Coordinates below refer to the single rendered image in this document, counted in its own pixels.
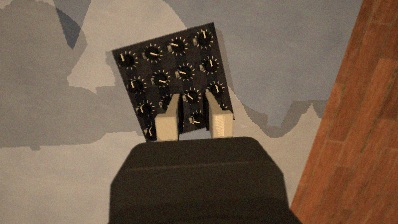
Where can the black knob box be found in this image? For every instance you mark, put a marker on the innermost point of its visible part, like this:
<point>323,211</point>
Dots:
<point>170,66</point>

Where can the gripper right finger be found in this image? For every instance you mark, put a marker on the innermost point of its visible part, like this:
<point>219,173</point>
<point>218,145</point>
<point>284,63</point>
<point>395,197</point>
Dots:
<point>218,122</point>

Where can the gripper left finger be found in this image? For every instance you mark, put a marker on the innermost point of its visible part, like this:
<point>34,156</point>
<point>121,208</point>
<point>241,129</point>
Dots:
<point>170,124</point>

